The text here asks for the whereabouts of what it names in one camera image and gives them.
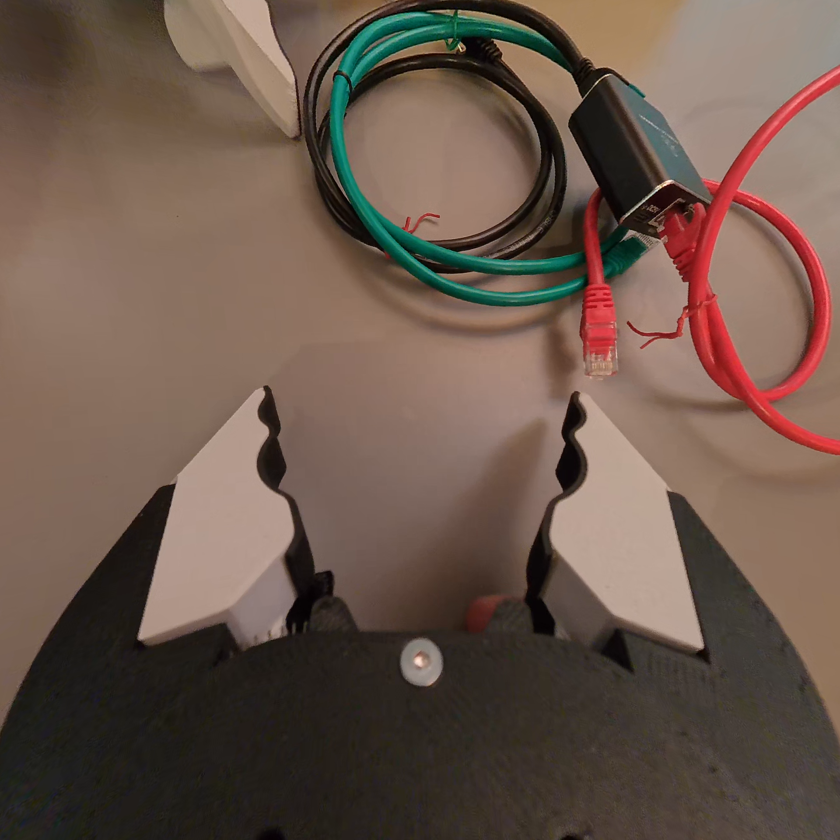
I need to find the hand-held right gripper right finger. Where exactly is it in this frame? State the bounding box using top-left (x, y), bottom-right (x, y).
top-left (524, 391), bottom-right (708, 655)

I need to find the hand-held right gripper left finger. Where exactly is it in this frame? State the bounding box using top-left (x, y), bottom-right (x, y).
top-left (136, 386), bottom-right (337, 649)

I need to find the red ethernet cable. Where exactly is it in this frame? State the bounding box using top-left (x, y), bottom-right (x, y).
top-left (579, 64), bottom-right (840, 455)

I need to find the green ethernet cable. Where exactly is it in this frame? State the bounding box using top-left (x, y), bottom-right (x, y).
top-left (328, 12), bottom-right (651, 308)

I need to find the black adapter cable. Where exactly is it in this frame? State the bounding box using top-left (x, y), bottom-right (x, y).
top-left (303, 0), bottom-right (595, 258)

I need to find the black ethernet adapter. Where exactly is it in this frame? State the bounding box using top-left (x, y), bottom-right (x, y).
top-left (567, 69), bottom-right (713, 237)

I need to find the person's right hand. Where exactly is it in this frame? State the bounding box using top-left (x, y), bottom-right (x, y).
top-left (466, 594), bottom-right (526, 634)

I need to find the white and wood document stand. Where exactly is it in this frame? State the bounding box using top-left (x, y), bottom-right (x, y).
top-left (163, 0), bottom-right (304, 140)

